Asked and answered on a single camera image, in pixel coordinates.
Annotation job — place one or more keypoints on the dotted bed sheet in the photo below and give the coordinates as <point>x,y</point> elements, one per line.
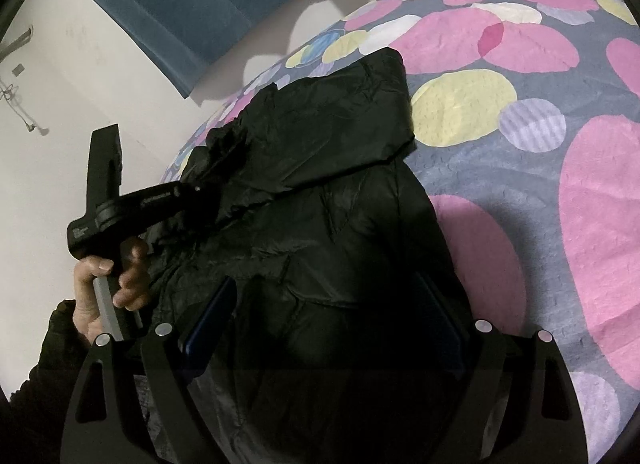
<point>525,154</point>

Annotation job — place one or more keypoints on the person's left forearm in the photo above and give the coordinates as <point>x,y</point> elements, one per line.
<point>45,369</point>

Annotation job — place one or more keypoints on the black padded jacket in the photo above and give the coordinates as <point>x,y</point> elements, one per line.
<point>320,244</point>

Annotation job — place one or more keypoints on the wall socket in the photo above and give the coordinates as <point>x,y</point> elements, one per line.
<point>18,69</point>

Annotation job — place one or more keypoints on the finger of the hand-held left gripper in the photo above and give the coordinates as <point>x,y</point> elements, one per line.
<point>220,174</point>

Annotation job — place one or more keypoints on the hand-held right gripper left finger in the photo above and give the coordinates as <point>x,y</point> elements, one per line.
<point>210,319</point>

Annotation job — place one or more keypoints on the person's left hand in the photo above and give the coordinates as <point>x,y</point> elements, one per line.
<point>127,284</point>

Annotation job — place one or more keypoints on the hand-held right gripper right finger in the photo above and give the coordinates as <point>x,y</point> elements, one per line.
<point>442,326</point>

